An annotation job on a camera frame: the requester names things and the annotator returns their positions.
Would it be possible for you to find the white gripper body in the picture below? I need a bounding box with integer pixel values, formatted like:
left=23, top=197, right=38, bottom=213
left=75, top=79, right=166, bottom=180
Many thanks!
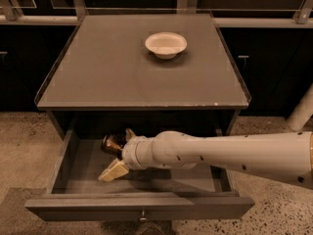
left=122, top=136, right=156, bottom=170

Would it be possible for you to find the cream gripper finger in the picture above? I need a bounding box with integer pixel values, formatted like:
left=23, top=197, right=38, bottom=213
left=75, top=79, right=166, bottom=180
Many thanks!
left=125, top=128, right=136, bottom=141
left=98, top=159, right=129, bottom=182

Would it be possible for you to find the orange soda can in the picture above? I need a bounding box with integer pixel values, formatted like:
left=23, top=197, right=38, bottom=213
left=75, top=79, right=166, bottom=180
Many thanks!
left=101, top=134, right=126, bottom=159

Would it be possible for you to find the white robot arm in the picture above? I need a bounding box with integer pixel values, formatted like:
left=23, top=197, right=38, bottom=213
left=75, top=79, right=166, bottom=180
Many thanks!
left=99, top=129, right=313, bottom=189

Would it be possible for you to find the metal drawer knob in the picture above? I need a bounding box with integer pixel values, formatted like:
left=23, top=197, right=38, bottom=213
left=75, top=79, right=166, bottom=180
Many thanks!
left=139, top=211, right=148, bottom=222

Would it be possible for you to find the grey cabinet with counter top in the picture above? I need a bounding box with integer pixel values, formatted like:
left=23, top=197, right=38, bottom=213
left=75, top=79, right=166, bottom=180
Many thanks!
left=35, top=14, right=250, bottom=139

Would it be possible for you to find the open grey top drawer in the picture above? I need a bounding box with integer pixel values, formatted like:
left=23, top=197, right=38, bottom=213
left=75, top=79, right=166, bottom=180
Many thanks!
left=25, top=130, right=254, bottom=221

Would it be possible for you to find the white bowl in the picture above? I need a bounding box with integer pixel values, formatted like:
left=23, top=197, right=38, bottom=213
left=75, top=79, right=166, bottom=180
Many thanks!
left=145, top=32, right=188, bottom=60

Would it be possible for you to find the white cylindrical post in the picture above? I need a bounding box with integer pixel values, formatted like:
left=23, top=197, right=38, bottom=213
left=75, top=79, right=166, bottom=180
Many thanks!
left=287, top=84, right=313, bottom=131

